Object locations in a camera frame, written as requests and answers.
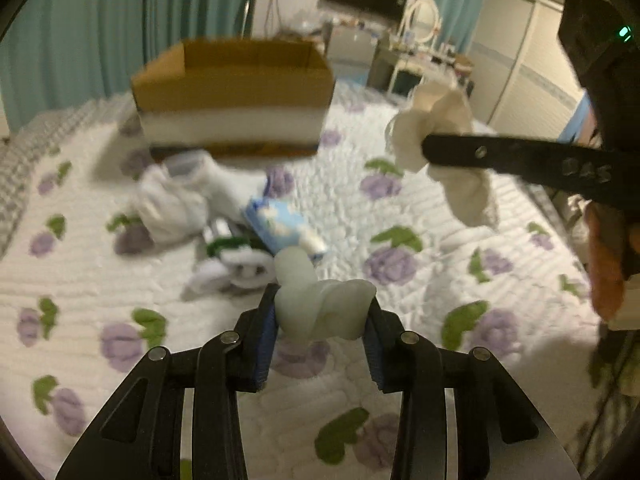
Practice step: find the floral white bedspread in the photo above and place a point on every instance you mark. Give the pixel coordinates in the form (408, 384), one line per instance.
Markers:
(390, 220)

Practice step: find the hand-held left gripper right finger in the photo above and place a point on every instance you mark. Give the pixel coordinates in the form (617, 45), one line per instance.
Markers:
(376, 357)

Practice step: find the cream white sock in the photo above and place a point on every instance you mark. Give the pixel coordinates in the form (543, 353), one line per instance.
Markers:
(450, 110)

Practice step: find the oval white vanity mirror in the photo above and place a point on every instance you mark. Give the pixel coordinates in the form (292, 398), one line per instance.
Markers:
(421, 17)

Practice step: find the bundle of white socks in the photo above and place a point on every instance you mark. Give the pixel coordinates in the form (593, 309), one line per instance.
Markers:
(175, 200)

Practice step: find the white vanity table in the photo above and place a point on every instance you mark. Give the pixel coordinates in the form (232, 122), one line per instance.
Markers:
(415, 62)

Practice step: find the pale white sock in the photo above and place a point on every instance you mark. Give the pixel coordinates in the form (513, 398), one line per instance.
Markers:
(320, 305)

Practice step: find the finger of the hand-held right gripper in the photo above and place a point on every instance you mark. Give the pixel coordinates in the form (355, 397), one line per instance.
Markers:
(500, 156)

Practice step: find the cardboard box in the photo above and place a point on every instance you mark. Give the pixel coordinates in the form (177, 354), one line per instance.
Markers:
(235, 95)

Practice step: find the green striped white socks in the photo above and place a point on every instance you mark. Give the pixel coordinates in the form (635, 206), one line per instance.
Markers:
(235, 260)

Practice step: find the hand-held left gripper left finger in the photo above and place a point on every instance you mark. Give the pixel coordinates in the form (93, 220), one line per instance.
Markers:
(264, 345)

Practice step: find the grey cabinet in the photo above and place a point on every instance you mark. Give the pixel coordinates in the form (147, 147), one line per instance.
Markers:
(352, 44)

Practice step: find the person's right hand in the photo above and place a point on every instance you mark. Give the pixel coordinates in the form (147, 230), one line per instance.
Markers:
(604, 265)

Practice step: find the blue floral sock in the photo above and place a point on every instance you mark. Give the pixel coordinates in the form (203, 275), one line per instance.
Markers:
(277, 222)

